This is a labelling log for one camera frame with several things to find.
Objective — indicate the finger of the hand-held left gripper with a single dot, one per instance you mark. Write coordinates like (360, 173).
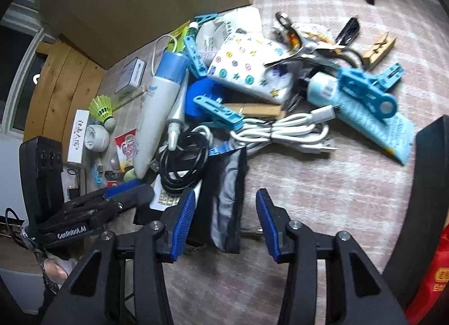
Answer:
(135, 198)
(122, 188)

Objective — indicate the white bottle with blue cap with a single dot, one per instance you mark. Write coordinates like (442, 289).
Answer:
(154, 114)

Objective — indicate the dark green printed stick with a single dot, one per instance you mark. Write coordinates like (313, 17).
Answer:
(192, 31)

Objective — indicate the metal scissors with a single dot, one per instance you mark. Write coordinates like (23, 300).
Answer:
(308, 53)

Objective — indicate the red white creamer packet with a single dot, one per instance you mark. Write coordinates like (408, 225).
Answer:
(126, 149)

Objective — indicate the beige slim stick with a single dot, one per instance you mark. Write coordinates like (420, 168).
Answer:
(131, 95)

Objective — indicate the white packet with text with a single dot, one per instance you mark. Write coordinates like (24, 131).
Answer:
(224, 30)

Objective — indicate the light blue tube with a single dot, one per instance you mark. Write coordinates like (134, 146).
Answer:
(368, 121)

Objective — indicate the grey tin box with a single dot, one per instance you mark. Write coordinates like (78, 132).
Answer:
(129, 74)

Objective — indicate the black grey pouch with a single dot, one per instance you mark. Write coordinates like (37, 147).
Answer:
(224, 205)

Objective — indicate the colourful printed tissue packet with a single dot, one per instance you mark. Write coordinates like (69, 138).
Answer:
(245, 65)

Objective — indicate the silver tube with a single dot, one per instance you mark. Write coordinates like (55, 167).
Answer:
(177, 107)

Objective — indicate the blue round roll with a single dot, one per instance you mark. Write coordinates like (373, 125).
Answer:
(203, 89)

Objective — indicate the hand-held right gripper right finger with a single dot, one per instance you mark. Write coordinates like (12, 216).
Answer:
(268, 226)

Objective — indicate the wooden board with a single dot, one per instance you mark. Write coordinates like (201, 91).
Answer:
(56, 93)

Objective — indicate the white round tape dispenser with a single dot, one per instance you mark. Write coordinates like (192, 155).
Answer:
(96, 137)

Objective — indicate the white carton with red print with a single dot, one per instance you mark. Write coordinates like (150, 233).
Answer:
(77, 135)

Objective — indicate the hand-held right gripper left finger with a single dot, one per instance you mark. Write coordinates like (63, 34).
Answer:
(184, 219)

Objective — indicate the blue clothespin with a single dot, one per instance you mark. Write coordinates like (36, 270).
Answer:
(194, 56)
(217, 110)
(207, 18)

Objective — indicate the clear snack wrapper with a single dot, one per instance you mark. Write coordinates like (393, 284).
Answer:
(315, 33)

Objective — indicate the yellow shuttlecock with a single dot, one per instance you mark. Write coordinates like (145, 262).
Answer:
(100, 109)

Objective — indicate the brown cardboard box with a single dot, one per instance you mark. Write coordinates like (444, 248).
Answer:
(140, 2)

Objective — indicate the small cartoon printed packet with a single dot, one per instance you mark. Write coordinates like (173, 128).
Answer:
(98, 174)

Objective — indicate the blue plastic clip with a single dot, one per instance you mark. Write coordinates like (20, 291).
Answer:
(221, 151)

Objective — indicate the white printed card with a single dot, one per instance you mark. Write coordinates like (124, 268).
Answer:
(168, 198)

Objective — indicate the person's left hand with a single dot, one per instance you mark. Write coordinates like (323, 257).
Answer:
(54, 270)

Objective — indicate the wooden clothespin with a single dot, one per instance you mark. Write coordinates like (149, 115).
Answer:
(259, 110)
(379, 51)

